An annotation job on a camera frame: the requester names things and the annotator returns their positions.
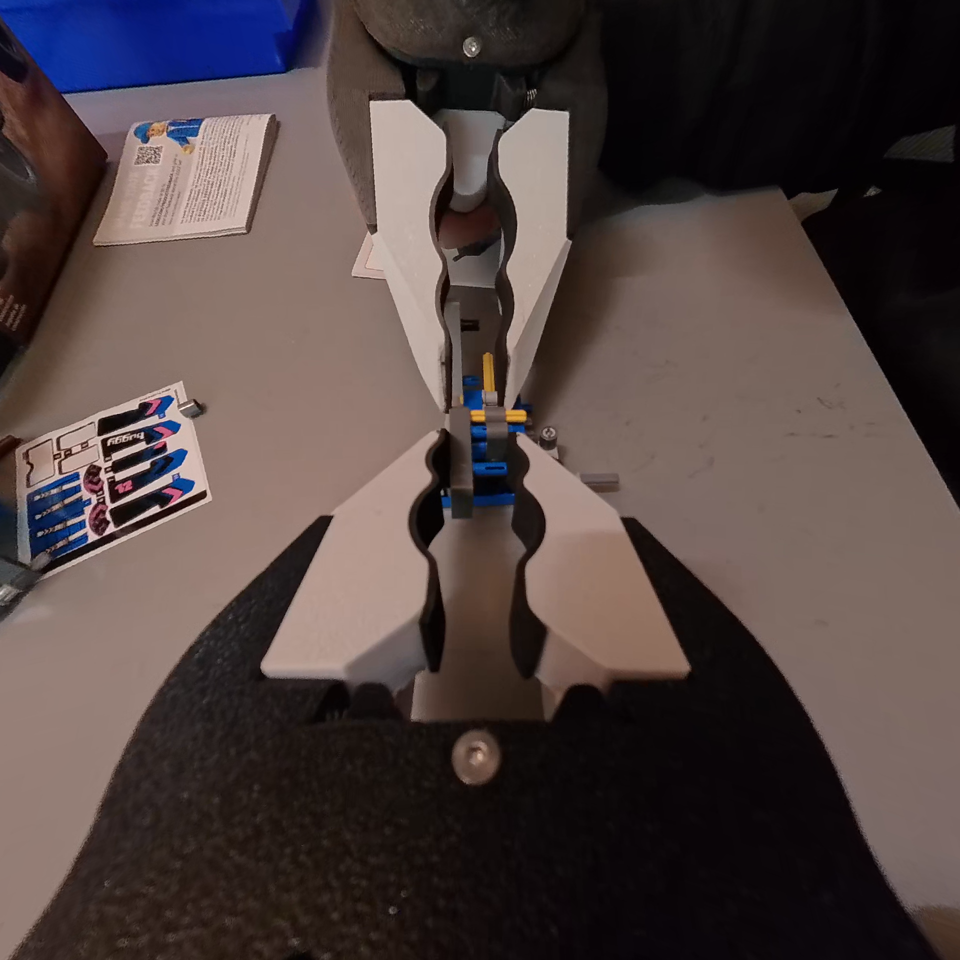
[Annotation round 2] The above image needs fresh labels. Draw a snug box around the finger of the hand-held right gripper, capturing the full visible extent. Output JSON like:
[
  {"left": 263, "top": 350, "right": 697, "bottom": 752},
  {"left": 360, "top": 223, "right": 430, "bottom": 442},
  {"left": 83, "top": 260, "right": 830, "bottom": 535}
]
[
  {"left": 367, "top": 98, "right": 456, "bottom": 411},
  {"left": 493, "top": 107, "right": 576, "bottom": 399}
]

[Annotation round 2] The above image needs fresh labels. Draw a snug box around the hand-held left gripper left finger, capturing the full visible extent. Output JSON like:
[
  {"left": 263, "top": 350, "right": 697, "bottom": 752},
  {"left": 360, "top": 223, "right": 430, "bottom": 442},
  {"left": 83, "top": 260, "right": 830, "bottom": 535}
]
[{"left": 260, "top": 430, "right": 451, "bottom": 682}]

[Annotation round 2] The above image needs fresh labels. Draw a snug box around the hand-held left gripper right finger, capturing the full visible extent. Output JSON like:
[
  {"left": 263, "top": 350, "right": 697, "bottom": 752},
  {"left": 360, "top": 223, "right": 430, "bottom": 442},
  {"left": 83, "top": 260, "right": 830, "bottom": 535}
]
[{"left": 512, "top": 431, "right": 693, "bottom": 697}]

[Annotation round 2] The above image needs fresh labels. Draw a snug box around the blue yellow grey lego model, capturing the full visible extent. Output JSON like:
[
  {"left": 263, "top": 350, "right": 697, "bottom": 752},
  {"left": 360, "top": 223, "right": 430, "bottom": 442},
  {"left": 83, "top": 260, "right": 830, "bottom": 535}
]
[{"left": 441, "top": 298, "right": 540, "bottom": 524}]

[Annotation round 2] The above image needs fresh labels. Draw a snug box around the lego instruction booklet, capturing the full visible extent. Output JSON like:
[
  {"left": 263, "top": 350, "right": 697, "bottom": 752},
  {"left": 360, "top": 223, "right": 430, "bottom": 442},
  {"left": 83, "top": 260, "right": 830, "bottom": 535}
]
[{"left": 93, "top": 113, "right": 281, "bottom": 248}]

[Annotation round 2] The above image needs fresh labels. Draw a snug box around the lego sticker sheet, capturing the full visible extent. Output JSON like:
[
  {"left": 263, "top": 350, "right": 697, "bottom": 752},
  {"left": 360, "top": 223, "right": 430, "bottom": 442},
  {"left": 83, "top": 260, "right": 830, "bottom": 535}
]
[{"left": 15, "top": 380, "right": 213, "bottom": 578}]

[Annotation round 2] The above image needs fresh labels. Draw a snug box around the person's right hand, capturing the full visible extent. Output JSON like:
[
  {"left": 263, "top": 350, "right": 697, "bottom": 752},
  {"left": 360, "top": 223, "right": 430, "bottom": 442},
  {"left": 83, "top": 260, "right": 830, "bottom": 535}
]
[{"left": 441, "top": 206, "right": 502, "bottom": 247}]

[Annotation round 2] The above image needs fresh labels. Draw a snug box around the white paper sheet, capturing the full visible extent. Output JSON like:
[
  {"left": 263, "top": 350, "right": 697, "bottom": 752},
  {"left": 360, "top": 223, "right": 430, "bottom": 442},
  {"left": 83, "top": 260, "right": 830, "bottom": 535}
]
[{"left": 351, "top": 231, "right": 393, "bottom": 281}]

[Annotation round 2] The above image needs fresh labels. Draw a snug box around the blue plastic bin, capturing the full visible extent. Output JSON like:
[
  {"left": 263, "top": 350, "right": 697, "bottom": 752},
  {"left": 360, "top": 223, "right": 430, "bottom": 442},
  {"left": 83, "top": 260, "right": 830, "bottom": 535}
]
[{"left": 0, "top": 0, "right": 317, "bottom": 96}]

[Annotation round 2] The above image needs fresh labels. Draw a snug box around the dark cloth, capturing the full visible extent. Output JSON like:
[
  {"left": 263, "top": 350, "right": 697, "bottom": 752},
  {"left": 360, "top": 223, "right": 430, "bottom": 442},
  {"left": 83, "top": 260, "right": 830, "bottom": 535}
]
[{"left": 596, "top": 0, "right": 960, "bottom": 219}]

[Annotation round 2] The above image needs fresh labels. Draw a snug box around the brown cardboard box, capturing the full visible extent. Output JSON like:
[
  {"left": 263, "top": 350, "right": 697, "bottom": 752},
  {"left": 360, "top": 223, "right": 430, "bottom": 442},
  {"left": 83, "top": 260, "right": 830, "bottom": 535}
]
[{"left": 0, "top": 18, "right": 109, "bottom": 370}]

